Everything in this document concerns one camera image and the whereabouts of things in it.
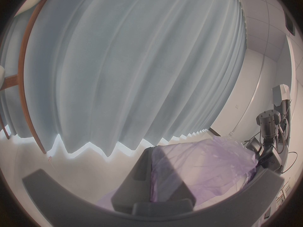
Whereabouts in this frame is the black cable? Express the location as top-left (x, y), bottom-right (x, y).
top-left (281, 151), bottom-right (298, 174)

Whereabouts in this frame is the white cushioned wooden chair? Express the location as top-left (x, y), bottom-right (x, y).
top-left (0, 0), bottom-right (59, 154)

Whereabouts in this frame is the pale blue curtain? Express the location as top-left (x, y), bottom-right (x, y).
top-left (0, 0), bottom-right (248, 158)

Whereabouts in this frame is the purple plastic bag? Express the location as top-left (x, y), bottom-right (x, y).
top-left (97, 137), bottom-right (259, 210)

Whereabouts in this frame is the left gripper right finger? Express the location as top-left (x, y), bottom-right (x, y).
top-left (151, 147), bottom-right (197, 216)

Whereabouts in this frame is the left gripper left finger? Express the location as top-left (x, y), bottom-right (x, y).
top-left (111, 147), bottom-right (152, 214)

